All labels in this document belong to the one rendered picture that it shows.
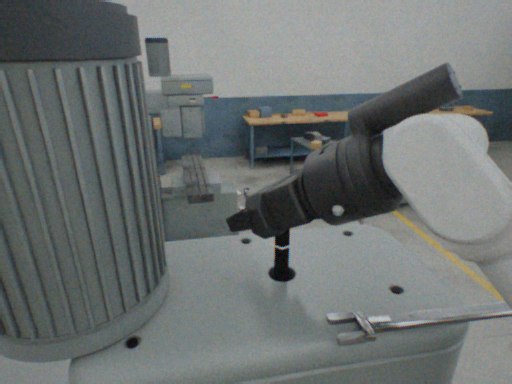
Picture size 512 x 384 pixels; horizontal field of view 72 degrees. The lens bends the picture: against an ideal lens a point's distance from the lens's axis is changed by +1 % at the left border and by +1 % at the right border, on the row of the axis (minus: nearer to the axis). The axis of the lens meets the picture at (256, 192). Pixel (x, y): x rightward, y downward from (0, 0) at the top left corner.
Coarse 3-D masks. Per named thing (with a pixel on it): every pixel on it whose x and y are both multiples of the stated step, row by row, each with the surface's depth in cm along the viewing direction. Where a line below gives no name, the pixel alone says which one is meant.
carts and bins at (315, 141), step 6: (306, 132) 526; (312, 132) 508; (294, 138) 530; (300, 138) 530; (306, 138) 525; (312, 138) 505; (318, 138) 490; (324, 138) 504; (330, 138) 508; (306, 144) 499; (312, 144) 477; (318, 144) 475; (324, 144) 498; (312, 150) 475; (300, 168) 559
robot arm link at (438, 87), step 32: (448, 64) 30; (384, 96) 33; (416, 96) 31; (448, 96) 30; (352, 128) 35; (384, 128) 34; (480, 128) 33; (352, 160) 33; (352, 192) 33; (384, 192) 33
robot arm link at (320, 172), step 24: (336, 144) 36; (312, 168) 36; (336, 168) 34; (264, 192) 40; (288, 192) 38; (312, 192) 36; (336, 192) 34; (264, 216) 39; (288, 216) 39; (312, 216) 39; (336, 216) 36; (360, 216) 35
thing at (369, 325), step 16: (480, 304) 41; (496, 304) 41; (336, 320) 39; (352, 320) 39; (368, 320) 39; (384, 320) 39; (400, 320) 39; (416, 320) 39; (432, 320) 39; (448, 320) 39; (464, 320) 39; (352, 336) 36; (368, 336) 37
